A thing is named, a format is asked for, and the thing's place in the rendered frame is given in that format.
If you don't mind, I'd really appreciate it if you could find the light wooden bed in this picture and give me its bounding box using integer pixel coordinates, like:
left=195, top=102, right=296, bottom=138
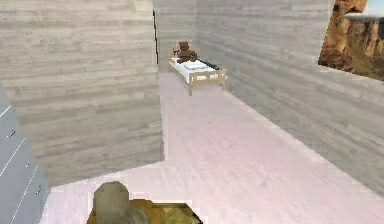
left=167, top=55, right=228, bottom=97

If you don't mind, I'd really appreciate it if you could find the black long object on bed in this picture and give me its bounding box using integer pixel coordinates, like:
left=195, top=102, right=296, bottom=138
left=198, top=58, right=222, bottom=71

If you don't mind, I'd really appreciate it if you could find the brown teddy bear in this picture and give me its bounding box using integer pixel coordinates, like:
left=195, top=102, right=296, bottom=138
left=176, top=40, right=198, bottom=65

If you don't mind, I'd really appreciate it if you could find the grey-brown rounded statue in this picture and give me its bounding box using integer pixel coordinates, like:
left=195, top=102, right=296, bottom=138
left=92, top=181, right=152, bottom=224

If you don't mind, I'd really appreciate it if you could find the white pillow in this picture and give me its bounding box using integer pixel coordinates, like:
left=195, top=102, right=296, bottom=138
left=183, top=61, right=208, bottom=71

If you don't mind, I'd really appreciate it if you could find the grey cupboard with white lines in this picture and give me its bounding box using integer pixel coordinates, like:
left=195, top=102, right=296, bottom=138
left=0, top=87, right=51, bottom=224

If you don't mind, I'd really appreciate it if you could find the framed canyon landscape picture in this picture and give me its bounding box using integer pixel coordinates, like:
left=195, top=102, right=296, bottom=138
left=317, top=0, right=384, bottom=82

